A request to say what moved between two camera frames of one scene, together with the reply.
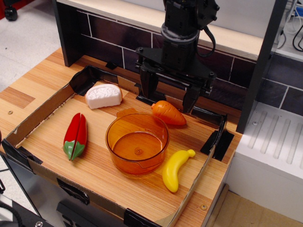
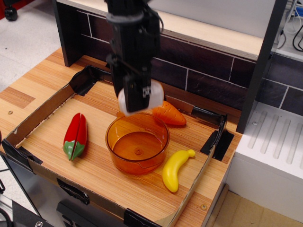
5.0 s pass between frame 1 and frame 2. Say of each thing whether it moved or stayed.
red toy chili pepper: stayed
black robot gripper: moved
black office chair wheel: stayed
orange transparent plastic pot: stayed
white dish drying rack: stayed
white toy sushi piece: moved
